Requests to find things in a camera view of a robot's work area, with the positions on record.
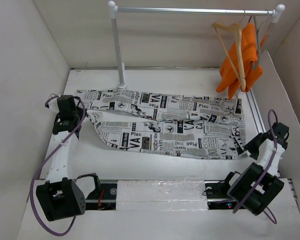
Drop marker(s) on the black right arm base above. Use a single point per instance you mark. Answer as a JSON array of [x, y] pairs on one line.
[[216, 196]]

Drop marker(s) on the aluminium side rail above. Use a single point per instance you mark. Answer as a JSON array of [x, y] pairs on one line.
[[257, 118]]

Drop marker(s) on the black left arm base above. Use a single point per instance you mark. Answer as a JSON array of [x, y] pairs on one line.
[[105, 198]]

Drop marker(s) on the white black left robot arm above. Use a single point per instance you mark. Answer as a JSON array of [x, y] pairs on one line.
[[60, 197]]

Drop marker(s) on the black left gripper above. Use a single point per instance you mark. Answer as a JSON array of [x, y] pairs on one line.
[[80, 110]]

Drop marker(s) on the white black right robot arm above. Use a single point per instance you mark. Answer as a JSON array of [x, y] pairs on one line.
[[259, 184]]

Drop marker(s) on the wooden clothes hanger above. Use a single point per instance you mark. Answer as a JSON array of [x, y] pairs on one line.
[[236, 30]]

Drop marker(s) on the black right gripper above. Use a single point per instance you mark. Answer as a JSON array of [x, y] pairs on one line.
[[249, 146]]

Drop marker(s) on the newspaper print trousers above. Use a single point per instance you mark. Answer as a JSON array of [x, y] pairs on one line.
[[200, 127]]

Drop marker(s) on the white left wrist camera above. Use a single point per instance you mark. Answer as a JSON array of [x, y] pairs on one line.
[[52, 104]]

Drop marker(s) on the orange cloth on hanger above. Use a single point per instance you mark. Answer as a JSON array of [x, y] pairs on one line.
[[252, 69]]

